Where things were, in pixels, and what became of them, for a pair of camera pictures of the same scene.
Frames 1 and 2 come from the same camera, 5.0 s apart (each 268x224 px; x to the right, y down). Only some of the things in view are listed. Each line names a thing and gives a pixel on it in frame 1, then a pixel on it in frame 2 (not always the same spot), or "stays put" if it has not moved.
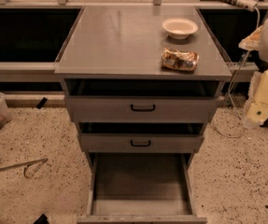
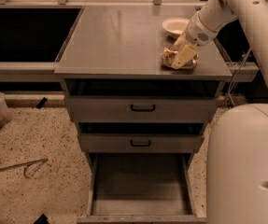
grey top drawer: x=141 y=100 stays put
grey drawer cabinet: x=142 y=82 stays put
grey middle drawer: x=141 y=137 stays put
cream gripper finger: x=265 y=95 → x=184 y=56
